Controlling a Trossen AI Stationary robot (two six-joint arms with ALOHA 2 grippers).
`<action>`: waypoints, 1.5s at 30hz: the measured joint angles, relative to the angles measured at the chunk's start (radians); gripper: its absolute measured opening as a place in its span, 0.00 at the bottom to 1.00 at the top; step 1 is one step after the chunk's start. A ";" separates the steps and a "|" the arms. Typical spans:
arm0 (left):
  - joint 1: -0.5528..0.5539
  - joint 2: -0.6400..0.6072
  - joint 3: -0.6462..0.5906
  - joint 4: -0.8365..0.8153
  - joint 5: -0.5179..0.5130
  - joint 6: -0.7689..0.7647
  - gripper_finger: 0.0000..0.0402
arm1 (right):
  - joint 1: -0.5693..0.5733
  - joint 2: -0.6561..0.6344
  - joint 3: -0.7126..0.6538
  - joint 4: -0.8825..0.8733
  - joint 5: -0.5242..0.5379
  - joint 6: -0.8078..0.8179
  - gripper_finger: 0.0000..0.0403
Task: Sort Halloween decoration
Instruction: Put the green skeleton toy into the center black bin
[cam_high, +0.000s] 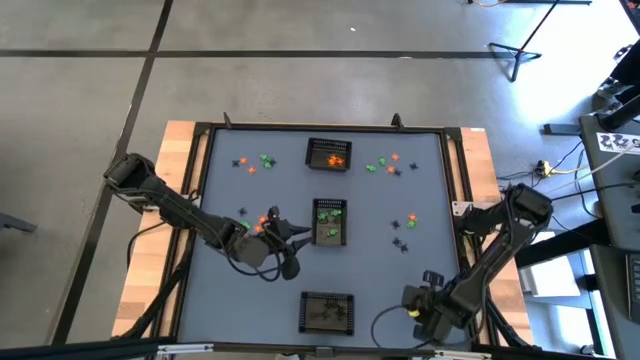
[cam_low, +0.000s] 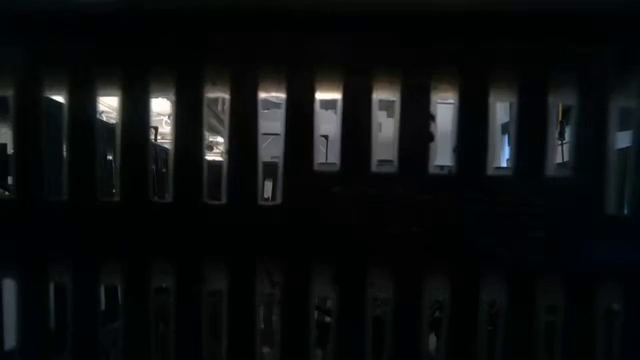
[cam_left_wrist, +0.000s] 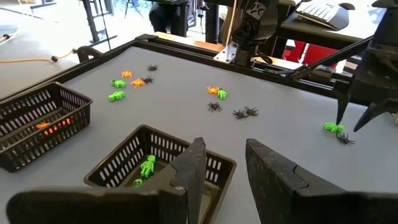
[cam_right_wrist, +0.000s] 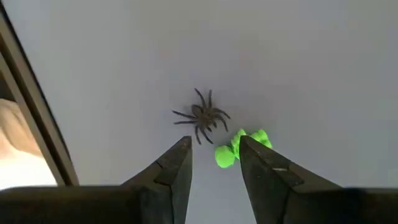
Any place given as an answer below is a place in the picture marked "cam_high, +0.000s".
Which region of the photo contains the silver metal bracket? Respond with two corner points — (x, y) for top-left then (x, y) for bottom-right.
(156, 343), (215, 356)
(433, 350), (494, 360)

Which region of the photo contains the white printed marker sheet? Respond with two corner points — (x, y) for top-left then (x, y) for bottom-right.
(596, 131), (640, 155)

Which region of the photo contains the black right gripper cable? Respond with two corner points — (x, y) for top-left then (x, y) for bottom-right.
(370, 303), (419, 350)

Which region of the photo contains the black floor cable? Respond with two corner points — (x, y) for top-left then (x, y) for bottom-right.
(549, 180), (640, 204)

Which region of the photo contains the person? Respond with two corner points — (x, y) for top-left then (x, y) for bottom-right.
(595, 42), (640, 101)

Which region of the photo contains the dark keyboard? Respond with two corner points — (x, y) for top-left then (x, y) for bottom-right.
(625, 252), (640, 324)

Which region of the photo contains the white floor cable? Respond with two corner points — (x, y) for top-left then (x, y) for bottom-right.
(547, 147), (640, 194)

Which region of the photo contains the grey desk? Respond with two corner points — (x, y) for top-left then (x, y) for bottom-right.
(578, 113), (640, 360)

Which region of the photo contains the grey floor object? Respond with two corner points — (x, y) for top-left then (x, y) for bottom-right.
(0, 212), (39, 235)

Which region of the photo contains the black diagonal pole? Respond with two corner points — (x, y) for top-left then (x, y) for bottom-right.
(598, 94), (640, 132)

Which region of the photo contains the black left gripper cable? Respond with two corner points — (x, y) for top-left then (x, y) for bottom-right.
(217, 242), (284, 284)

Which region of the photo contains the grey table mat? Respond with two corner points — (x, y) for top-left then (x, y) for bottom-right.
(179, 128), (472, 351)

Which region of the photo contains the black plastic slotted basket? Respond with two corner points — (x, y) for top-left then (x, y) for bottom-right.
(305, 137), (353, 173)
(298, 291), (356, 337)
(311, 198), (349, 247)

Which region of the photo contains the white box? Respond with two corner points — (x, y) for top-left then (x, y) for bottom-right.
(518, 254), (591, 299)

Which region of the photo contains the black desk leg bar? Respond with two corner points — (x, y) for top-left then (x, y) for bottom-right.
(514, 218), (609, 269)

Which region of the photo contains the black aluminium table frame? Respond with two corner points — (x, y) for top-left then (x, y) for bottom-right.
(117, 119), (539, 360)

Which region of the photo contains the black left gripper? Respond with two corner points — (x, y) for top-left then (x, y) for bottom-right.
(262, 207), (313, 281)

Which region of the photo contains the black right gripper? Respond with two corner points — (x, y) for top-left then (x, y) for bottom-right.
(402, 272), (454, 344)

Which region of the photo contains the black tripod stand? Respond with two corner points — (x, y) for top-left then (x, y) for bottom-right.
(487, 0), (561, 84)

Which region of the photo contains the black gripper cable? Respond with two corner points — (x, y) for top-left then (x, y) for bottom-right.
(370, 303), (419, 350)
(217, 242), (284, 284)

